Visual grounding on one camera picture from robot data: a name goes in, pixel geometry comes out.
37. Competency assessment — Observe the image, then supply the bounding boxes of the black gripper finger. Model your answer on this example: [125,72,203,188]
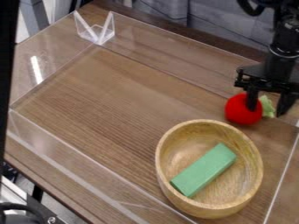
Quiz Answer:
[247,87,258,111]
[277,93,299,116]

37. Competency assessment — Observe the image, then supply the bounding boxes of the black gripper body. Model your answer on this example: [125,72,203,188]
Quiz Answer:
[234,46,299,94]

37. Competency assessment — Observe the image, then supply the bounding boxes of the red plush fruit green leaves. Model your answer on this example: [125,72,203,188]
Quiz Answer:
[225,93,277,125]

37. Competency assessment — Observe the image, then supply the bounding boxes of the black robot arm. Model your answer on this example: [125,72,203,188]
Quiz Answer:
[235,0,299,116]

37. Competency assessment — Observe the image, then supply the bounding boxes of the green rectangular block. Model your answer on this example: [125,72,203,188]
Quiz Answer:
[170,143,238,198]

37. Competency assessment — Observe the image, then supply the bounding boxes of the oval wooden bowl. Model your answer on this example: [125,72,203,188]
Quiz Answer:
[155,119,265,220]

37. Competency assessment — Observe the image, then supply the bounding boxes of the clear acrylic tray walls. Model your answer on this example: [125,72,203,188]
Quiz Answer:
[6,8,299,224]

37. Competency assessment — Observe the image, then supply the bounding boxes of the grey table leg post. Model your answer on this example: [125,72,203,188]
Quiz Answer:
[21,0,50,36]

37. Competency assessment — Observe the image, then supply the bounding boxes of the black metal clamp bracket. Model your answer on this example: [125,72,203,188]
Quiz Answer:
[26,195,69,224]

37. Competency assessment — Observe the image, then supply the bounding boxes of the black cable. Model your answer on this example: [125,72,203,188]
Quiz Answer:
[0,202,37,224]

